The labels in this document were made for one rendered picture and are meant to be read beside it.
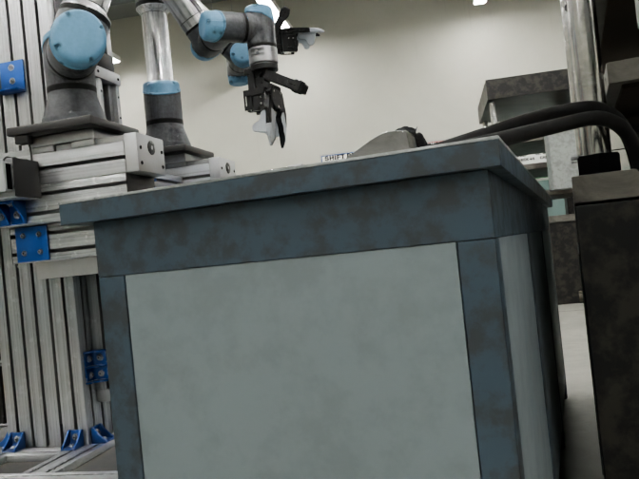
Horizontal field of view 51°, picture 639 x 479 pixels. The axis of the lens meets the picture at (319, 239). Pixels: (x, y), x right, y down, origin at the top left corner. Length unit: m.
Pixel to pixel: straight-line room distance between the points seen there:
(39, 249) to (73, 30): 0.53
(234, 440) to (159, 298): 0.25
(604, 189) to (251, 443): 0.94
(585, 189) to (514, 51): 7.83
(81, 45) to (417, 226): 0.96
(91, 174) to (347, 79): 7.82
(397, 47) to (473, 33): 0.98
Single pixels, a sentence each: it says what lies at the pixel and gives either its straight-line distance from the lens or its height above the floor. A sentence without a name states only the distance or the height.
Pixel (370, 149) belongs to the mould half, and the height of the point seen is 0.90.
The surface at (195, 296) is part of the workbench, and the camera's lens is 1.05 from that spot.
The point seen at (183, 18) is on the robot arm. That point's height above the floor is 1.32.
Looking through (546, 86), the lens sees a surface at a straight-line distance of 6.39.
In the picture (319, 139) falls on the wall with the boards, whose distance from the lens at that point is 9.23.
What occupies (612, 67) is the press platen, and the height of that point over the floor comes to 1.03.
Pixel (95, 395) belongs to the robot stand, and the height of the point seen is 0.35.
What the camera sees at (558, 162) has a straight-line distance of 6.06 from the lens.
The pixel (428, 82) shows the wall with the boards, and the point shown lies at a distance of 9.22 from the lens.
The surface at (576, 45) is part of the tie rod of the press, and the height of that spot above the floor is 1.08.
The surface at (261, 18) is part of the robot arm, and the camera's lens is 1.80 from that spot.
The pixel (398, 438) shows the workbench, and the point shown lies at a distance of 0.96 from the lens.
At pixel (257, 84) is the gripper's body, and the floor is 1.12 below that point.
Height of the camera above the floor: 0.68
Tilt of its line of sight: 1 degrees up
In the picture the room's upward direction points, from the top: 6 degrees counter-clockwise
